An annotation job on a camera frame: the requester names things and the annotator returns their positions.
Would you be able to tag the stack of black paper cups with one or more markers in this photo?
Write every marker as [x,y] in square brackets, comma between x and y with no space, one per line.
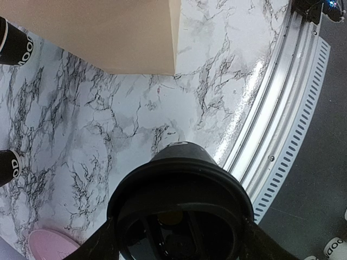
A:
[10,166]

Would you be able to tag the pink plastic plate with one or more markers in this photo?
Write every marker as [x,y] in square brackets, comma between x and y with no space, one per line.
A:
[50,244]

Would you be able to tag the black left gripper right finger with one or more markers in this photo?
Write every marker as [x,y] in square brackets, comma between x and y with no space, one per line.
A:
[256,244]

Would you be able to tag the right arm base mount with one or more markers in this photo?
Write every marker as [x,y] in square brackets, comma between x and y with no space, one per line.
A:
[312,10]

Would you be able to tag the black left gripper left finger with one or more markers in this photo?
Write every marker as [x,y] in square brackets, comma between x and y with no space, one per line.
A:
[101,245]

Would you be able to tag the brown paper takeout bag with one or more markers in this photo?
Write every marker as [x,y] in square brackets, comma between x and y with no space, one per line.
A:
[118,37]

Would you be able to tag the single black paper cup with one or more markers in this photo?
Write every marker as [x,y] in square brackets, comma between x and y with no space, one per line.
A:
[180,205]
[16,46]

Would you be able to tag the aluminium front frame rail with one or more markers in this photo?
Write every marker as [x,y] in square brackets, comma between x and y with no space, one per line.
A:
[278,121]

